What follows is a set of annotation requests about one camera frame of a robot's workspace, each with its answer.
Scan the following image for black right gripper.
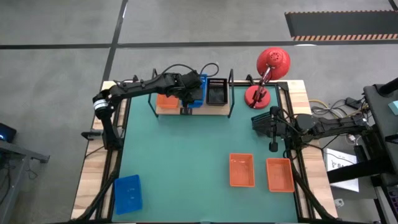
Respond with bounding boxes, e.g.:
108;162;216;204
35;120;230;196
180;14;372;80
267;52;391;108
253;106;290;153

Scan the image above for blue plastic basket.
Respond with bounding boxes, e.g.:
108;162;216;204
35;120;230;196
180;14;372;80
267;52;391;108
185;73;208;110
113;174;144;216

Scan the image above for black plastic basket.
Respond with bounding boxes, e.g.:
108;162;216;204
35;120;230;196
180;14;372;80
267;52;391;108
205;77;229;106
250;110;276;138

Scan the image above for orange plastic basket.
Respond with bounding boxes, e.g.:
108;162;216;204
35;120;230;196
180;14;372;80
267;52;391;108
156;94;181;110
229;152;256;189
266;157;295;194

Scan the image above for red desk lamp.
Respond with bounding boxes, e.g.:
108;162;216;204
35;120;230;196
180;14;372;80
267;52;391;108
244;47;292;110

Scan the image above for green table mat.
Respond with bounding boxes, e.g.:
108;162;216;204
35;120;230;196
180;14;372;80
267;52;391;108
111;85;299;223

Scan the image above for white printed box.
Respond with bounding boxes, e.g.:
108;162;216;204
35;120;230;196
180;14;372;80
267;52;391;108
323;148;360;193

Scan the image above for black power adapter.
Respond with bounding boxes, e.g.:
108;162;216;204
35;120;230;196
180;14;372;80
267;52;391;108
345;97;361;110

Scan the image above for black power supply box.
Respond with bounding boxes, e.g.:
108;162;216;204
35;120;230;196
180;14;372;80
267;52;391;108
354;144;369;162

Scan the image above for black equipment cart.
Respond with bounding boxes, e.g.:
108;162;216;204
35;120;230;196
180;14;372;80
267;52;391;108
326;77;398;224

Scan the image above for black hazard-striped floor mat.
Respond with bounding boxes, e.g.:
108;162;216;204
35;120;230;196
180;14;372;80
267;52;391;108
285;11;398;42

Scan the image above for grey metal side table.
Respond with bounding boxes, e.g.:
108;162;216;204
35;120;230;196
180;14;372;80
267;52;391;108
0;139;50;224

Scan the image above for black device with blue light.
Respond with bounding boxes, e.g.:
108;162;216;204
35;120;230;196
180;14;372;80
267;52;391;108
0;122;18;144

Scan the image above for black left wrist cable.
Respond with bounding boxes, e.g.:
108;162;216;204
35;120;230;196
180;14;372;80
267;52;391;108
160;63;220;78

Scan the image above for black metal rig frame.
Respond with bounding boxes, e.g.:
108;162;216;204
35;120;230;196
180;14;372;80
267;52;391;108
70;74;340;224

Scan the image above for tangled floor cables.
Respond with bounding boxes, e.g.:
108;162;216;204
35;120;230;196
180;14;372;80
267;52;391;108
309;98;371;125

